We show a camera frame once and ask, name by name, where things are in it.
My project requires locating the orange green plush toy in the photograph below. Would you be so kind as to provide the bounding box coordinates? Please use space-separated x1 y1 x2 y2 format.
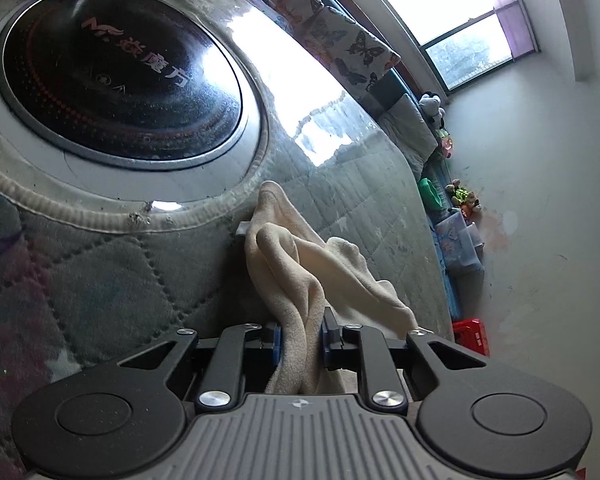
437 127 456 158

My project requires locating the round black induction cooker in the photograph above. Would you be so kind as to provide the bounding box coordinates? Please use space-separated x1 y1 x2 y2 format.
0 0 270 172

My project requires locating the cream long-sleeve top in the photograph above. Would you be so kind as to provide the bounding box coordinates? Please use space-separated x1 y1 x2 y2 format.
244 180 421 396

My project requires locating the grey pillow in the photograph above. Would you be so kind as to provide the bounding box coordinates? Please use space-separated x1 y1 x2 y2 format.
377 92 438 168

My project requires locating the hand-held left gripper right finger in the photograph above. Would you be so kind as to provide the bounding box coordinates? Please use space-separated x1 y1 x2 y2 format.
320 306 487 412

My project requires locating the blue sofa cover cloth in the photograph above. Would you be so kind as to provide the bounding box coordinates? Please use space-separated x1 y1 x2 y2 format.
430 220 465 322

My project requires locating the blue sofa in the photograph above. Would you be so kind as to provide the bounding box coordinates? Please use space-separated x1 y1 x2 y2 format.
290 0 486 326

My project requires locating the green bowl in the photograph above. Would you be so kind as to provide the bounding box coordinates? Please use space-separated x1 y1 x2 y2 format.
417 177 446 211

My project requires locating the brown plush toy green vest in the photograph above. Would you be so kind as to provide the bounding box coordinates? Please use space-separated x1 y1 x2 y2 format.
445 178 470 207

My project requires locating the clear plastic storage box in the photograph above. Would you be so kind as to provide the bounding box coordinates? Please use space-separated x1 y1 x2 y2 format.
432 210 486 273

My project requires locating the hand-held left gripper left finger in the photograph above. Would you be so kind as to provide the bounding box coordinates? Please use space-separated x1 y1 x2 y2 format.
117 323 282 409

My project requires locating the window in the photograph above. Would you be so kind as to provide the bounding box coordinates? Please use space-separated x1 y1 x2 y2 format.
350 0 541 93

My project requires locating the red plastic stool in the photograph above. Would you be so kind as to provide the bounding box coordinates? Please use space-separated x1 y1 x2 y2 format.
452 317 492 357

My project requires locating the panda plush toy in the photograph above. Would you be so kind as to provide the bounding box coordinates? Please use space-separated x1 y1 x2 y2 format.
419 91 446 128

